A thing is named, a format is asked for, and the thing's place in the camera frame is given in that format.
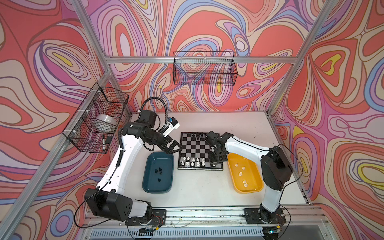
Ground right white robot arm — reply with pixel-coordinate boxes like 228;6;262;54
205;131;294;224

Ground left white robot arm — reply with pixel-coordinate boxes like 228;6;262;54
85;110;180;222

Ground black white chess board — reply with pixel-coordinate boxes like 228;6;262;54
178;132;224;171

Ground black pieces in teal tray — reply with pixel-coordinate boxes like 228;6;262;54
155;168;163;182

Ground teal plastic tray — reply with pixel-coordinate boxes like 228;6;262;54
142;152;174;194

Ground yellow plastic tray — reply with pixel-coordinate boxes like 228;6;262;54
228;153;264;194

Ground silver tape roll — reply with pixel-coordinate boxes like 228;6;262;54
96;114;118;126

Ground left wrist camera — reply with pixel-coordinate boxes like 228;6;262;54
163;117;180;137

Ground black wire basket left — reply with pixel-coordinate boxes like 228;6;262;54
63;83;129;154

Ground black wire basket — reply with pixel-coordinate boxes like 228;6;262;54
173;50;238;86
63;83;129;154

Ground black wire basket back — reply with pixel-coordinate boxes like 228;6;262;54
173;50;238;86

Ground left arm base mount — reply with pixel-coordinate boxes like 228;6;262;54
125;209;167;227

